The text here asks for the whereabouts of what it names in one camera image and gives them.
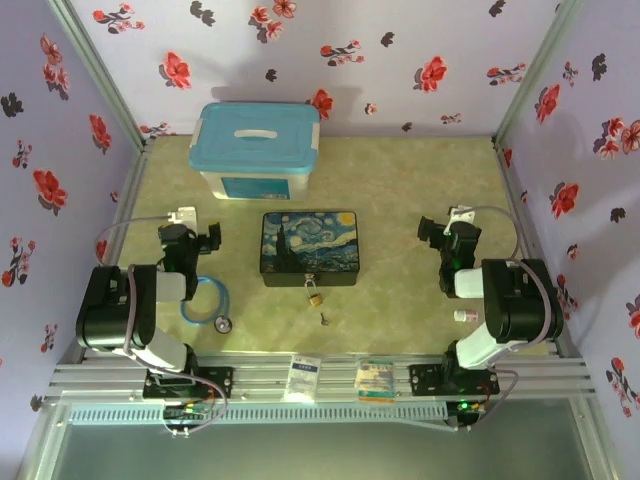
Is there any starry night tin box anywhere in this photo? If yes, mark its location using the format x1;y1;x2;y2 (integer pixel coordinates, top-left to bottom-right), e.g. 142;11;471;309
259;210;361;288

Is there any brass padlock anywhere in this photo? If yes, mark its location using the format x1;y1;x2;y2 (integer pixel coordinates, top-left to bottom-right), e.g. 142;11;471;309
304;275;324;308

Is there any blue stethoscope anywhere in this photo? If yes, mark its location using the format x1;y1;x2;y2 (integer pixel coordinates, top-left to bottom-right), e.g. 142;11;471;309
180;274;235;335

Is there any blue lidded plastic storage box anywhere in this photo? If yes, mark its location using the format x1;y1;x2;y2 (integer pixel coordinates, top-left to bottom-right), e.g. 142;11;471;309
188;102;321;202

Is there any teal labelled plastic bag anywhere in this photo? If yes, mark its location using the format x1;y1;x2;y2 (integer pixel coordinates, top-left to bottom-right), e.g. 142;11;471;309
353;355;396;403

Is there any white labelled plastic bag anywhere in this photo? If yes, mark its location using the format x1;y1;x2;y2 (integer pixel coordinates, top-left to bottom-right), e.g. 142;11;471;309
283;353;322;404

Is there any green left control board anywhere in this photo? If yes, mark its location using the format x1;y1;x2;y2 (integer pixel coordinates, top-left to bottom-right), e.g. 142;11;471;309
160;401;214;437

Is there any black right control board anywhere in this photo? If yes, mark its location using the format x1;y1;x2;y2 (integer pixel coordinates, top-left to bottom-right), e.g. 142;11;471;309
446;397;487;432

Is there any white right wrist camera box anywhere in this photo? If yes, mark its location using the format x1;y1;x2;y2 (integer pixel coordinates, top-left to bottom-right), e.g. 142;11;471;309
448;204;476;232

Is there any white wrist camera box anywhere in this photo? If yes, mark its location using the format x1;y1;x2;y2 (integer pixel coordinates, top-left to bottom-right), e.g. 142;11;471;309
448;204;476;232
166;205;198;226

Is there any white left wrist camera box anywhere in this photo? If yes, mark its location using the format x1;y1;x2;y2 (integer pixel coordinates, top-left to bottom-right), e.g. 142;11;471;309
166;205;198;226

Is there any grey right arm cable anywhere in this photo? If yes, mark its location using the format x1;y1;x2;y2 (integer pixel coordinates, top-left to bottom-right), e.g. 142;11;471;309
452;204;554;434

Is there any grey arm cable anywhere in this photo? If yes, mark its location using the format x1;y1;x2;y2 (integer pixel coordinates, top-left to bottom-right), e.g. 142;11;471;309
94;213;229;437
452;204;554;434

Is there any grey left arm cable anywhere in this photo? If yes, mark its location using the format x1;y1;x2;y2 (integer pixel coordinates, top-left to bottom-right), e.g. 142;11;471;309
94;213;229;437

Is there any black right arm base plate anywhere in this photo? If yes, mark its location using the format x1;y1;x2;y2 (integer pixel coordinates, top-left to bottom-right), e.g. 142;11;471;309
408;363;501;397

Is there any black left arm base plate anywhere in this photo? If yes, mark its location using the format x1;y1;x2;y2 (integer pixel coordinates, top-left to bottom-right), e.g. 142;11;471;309
142;365;236;401

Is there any aluminium frame rail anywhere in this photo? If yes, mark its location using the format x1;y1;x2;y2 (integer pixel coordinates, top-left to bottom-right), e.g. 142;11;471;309
48;351;597;407

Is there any grey slotted cable duct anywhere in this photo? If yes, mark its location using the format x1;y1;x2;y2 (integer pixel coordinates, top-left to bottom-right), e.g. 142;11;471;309
67;402;447;427

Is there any aluminium corner post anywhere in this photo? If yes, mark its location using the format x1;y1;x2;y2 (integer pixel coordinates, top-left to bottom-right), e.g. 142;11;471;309
47;0;153;151
492;0;587;147

